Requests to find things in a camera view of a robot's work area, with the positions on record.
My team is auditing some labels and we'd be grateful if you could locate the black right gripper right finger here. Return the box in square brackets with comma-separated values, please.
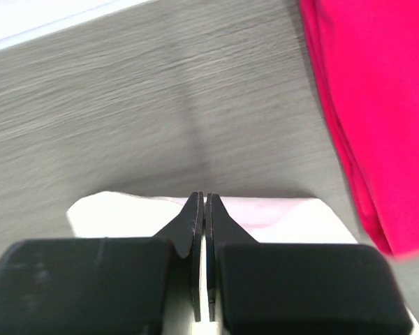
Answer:
[205, 194, 413, 334]

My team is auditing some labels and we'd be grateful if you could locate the white t-shirt with red print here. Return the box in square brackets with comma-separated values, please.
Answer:
[66, 190, 419, 335]

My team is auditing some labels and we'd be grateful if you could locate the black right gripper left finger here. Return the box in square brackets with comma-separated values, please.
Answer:
[0, 192, 203, 334]

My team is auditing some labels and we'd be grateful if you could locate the folded magenta t-shirt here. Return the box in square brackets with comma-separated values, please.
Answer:
[300, 1, 419, 257]

